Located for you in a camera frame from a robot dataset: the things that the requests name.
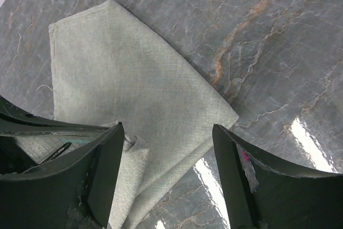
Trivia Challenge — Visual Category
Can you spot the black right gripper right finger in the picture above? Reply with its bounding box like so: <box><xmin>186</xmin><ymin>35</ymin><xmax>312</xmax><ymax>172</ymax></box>
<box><xmin>212</xmin><ymin>124</ymin><xmax>342</xmax><ymax>228</ymax></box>

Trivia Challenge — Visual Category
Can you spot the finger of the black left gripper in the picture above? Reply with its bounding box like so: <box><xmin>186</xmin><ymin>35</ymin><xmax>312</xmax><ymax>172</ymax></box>
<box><xmin>1</xmin><ymin>97</ymin><xmax>109</xmax><ymax>173</ymax></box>

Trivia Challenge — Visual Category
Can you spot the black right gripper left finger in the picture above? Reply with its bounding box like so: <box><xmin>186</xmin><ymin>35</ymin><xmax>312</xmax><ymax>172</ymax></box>
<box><xmin>1</xmin><ymin>123</ymin><xmax>124</xmax><ymax>228</ymax></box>

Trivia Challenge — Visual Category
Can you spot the grey-green cloth napkin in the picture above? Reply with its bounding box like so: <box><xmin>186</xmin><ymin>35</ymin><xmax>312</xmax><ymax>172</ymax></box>
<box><xmin>16</xmin><ymin>0</ymin><xmax>240</xmax><ymax>229</ymax></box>

